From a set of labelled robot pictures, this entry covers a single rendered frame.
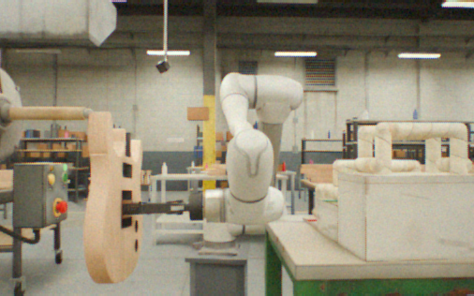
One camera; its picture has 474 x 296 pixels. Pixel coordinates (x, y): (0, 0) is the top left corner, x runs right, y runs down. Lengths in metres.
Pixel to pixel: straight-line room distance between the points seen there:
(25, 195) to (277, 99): 0.90
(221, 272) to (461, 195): 1.04
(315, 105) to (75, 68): 8.52
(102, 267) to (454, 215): 0.75
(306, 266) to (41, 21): 0.74
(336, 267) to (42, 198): 0.88
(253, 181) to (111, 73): 12.19
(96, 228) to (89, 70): 12.41
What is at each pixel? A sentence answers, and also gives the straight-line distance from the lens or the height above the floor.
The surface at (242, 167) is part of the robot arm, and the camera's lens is 0.75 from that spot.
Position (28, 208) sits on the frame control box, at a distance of 1.22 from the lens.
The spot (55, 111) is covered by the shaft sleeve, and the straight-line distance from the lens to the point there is 0.95.
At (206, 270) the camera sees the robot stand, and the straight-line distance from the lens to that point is 1.57.
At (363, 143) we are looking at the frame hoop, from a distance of 0.82.
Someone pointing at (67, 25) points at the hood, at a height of 1.41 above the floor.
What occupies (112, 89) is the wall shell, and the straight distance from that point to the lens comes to 12.72.
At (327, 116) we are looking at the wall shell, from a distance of 12.50.
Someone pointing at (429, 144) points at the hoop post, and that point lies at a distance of 0.91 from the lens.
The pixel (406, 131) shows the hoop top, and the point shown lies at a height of 1.19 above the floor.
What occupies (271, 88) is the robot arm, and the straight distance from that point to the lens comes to 1.30.
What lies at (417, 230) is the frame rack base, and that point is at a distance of 0.78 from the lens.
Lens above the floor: 1.14
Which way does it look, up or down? 1 degrees up
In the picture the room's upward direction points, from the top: straight up
